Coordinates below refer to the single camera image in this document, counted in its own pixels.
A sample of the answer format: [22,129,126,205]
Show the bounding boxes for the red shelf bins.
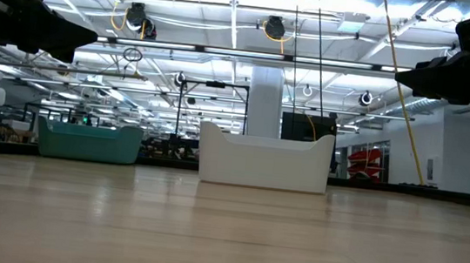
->
[345,145,386,182]

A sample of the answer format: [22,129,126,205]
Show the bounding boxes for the black aluminium table frame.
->
[0,139,470,209]

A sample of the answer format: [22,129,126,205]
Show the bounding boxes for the black background gantry frame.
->
[175,77,252,136]

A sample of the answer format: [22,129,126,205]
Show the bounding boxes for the black hanging cable ring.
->
[121,45,144,64]

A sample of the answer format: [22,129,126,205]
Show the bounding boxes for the black ceiling cable reel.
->
[123,0,161,42]
[172,70,188,89]
[357,89,376,108]
[263,14,289,42]

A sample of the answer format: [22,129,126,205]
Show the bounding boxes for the teal plastic bin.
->
[34,115,145,168]

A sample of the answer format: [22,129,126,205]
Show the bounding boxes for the white round pillar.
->
[245,65,288,139]

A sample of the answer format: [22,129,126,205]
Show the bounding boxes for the yellow cable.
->
[362,0,445,186]

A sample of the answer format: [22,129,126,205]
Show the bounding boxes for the silver ventilation duct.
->
[383,92,456,125]

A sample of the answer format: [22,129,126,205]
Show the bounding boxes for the long ceiling light bar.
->
[95,34,414,78]

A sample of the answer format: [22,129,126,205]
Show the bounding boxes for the thin black hanging cable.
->
[284,0,307,114]

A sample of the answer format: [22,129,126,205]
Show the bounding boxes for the white plastic bin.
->
[193,119,336,197]

